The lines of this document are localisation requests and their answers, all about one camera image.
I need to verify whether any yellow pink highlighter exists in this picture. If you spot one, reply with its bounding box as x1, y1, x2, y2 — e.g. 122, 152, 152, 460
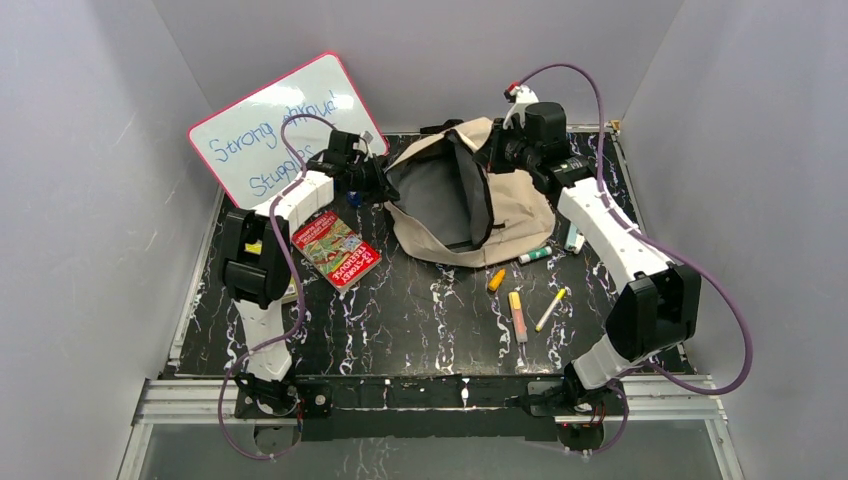
508, 291, 528, 344

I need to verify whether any yellow white pen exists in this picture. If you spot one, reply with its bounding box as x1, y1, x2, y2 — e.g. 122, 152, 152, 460
534, 288, 567, 332

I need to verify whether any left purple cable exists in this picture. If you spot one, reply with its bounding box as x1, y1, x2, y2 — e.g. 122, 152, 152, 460
218, 113, 339, 462

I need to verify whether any aluminium rail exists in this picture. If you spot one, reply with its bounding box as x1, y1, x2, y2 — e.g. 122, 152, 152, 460
133, 379, 238, 425

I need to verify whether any green white glue stick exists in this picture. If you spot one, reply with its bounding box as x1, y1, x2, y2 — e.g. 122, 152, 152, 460
518, 246, 553, 265

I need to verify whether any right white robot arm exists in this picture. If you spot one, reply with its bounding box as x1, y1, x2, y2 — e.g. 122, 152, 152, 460
476, 84, 701, 414

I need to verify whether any orange highlighter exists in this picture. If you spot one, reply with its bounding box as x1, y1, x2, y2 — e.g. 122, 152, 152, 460
487, 268, 506, 293

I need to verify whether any red treehouse book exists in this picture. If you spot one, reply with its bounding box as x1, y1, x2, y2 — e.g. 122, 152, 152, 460
292, 211, 382, 293

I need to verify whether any light blue eraser box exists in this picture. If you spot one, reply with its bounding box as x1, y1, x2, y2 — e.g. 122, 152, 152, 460
564, 222, 586, 255

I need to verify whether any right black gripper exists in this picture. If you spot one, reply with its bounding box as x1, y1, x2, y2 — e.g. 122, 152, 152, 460
473, 119, 540, 175

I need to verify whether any green book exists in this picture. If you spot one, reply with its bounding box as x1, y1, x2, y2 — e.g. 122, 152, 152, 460
280, 277, 298, 304

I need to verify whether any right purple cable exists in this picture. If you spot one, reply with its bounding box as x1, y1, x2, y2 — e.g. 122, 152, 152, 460
504, 63, 755, 458

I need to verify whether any pink framed whiteboard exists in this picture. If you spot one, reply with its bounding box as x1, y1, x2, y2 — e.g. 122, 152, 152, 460
187, 52, 389, 208

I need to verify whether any black base frame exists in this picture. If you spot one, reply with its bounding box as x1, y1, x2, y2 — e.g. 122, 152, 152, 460
233, 373, 625, 453

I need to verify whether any purple cable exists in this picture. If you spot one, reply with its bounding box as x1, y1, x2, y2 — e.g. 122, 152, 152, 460
504, 63, 755, 458
218, 113, 339, 462

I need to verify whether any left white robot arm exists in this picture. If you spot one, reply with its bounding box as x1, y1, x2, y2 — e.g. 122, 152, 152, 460
218, 129, 400, 416

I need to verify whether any beige backpack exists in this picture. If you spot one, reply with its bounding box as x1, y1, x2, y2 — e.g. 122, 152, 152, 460
384, 117, 556, 268

